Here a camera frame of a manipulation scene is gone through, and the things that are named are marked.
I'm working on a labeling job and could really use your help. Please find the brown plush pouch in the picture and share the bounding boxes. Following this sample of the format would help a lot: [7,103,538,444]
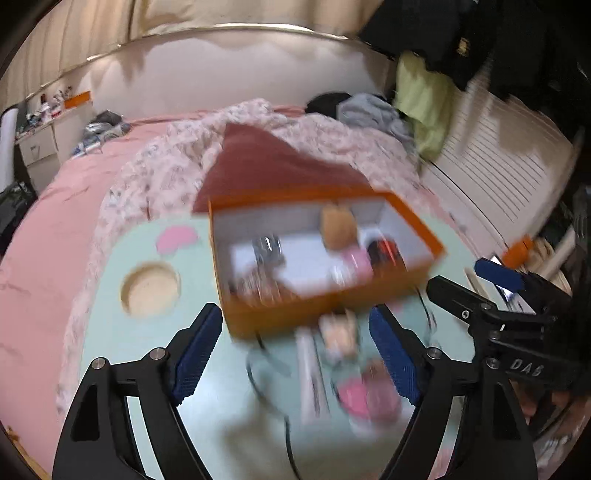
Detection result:
[320,204,358,251]

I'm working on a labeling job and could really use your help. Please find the white drawer cabinet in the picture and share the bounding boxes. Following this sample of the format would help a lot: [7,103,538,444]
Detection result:
[18,126,60,193]

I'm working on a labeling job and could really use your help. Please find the pink translucent shell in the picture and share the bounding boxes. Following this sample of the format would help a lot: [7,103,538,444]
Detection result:
[331,248,374,288]
[335,371,402,423]

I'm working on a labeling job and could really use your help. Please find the orange cardboard box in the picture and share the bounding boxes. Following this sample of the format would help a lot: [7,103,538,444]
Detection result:
[208,186,445,340]

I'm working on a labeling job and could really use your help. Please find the brown card box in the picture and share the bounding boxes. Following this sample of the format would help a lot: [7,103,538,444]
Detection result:
[228,266,300,307]

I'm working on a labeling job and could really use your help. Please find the orange bottle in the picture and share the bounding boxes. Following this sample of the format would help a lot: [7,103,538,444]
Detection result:
[501,235,534,269]

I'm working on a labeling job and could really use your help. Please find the smartphone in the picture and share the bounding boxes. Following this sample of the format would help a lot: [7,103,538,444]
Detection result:
[495,283,535,314]

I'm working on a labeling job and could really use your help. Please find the grey hoodie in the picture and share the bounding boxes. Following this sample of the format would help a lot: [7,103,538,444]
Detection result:
[337,93,417,155]

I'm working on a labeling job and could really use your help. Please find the black garment pile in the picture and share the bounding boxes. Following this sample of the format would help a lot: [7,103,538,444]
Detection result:
[304,92,351,119]

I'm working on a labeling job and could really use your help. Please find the dark red pillow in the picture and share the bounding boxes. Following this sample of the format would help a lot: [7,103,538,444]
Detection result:
[192,123,369,213]

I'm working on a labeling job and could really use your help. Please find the white cosmetic tube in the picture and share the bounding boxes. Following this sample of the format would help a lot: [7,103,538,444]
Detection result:
[295,327,329,425]

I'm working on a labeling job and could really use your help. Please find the floral pink duvet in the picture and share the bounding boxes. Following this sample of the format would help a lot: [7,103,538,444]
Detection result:
[56,99,444,416]

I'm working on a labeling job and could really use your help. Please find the mint green lap table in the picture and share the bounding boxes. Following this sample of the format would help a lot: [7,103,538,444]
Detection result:
[81,215,413,479]

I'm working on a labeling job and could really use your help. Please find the bubble wrap ball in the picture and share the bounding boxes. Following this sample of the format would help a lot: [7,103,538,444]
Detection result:
[252,235,286,270]

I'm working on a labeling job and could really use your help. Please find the white cartoon figurine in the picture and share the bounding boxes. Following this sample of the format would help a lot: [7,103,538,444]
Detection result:
[318,310,359,364]

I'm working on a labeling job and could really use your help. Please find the lime green garment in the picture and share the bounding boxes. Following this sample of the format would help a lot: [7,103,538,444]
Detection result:
[394,51,456,161]

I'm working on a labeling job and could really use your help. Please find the clothes pile on bed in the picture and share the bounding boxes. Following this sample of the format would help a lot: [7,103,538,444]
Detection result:
[71,110,132,158]

